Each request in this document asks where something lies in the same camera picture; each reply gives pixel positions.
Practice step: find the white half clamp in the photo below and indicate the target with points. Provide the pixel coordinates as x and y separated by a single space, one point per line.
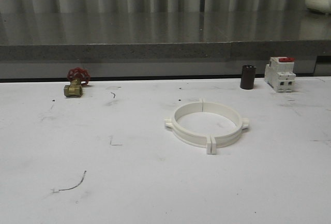
222 125
202 140

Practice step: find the dark brown cylinder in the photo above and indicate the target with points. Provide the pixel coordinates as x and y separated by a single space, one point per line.
247 77

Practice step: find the brass valve red handwheel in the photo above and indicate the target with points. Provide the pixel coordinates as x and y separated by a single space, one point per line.
78 78

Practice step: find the white circuit breaker red switch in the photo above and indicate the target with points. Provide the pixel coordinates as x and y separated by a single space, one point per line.
279 74

